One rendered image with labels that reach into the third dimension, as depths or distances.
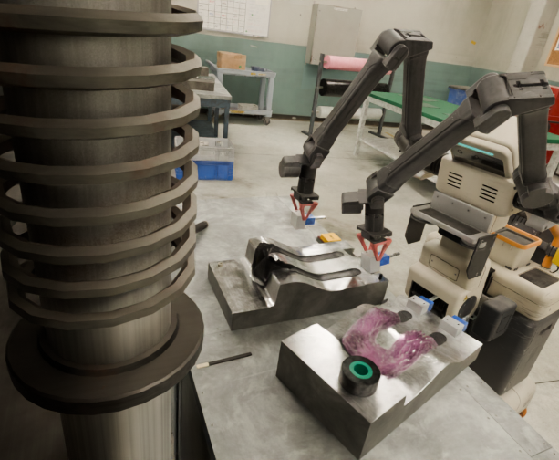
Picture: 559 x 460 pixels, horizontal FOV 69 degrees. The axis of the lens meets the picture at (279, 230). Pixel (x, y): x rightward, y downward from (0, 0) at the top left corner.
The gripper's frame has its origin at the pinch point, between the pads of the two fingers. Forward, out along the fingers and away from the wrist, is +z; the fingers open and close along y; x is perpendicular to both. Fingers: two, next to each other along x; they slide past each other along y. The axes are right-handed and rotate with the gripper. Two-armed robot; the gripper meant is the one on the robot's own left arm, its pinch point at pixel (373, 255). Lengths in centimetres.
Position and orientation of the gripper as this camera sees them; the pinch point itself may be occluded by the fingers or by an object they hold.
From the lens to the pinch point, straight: 131.0
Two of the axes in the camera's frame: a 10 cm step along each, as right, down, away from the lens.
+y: 3.9, 3.2, -8.6
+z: 0.7, 9.2, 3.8
